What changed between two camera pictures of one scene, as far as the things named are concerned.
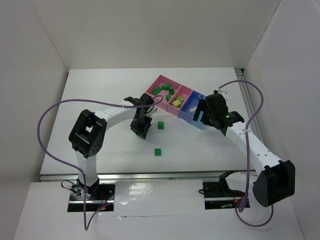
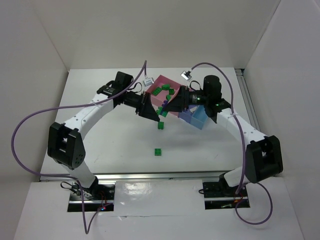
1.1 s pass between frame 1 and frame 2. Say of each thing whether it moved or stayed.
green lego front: stayed
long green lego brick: moved
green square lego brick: stayed
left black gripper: moved
